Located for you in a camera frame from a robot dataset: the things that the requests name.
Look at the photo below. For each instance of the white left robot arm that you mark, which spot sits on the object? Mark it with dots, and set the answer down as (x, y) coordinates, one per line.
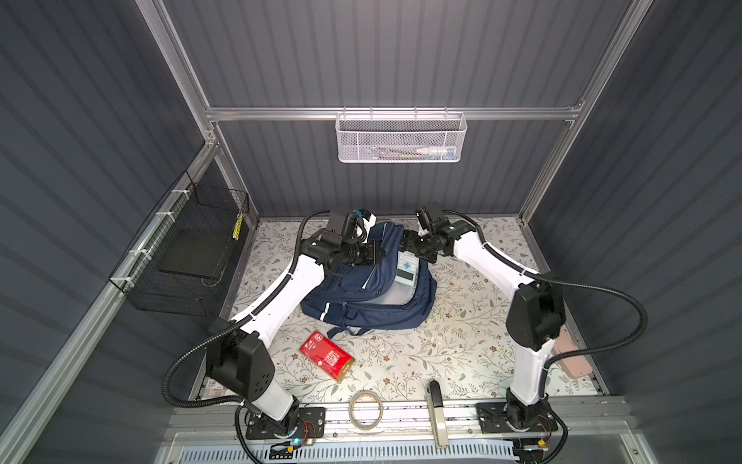
(238, 349)

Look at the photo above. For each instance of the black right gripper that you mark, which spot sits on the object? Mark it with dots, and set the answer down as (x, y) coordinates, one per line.
(417, 242)

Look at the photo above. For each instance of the black beige box cutter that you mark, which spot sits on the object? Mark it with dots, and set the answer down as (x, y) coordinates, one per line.
(436, 413)

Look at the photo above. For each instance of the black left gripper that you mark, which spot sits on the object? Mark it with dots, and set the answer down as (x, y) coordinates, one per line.
(373, 253)

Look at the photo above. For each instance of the light blue calculator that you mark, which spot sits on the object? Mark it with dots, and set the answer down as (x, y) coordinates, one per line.
(407, 269)

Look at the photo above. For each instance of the pink glasses case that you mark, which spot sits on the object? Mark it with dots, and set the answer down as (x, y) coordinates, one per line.
(575, 368)

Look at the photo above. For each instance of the black wire mesh basket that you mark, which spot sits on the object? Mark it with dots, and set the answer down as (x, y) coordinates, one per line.
(188, 258)

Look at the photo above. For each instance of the navy blue backpack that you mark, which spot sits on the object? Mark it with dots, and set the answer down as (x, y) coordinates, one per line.
(366, 298)

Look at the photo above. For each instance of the clear tape roll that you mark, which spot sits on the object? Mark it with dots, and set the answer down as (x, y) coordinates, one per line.
(366, 411)

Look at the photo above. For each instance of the yellow tag on black basket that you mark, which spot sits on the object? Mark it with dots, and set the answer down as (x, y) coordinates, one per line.
(236, 232)

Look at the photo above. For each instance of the red gold tin box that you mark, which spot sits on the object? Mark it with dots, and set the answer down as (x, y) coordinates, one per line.
(324, 353)

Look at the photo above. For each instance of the white wire mesh basket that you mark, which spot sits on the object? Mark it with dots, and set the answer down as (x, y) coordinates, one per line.
(358, 131)

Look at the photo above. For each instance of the markers in white basket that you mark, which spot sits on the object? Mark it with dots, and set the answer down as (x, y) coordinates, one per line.
(436, 153)

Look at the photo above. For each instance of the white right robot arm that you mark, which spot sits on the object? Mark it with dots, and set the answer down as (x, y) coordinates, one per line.
(535, 317)

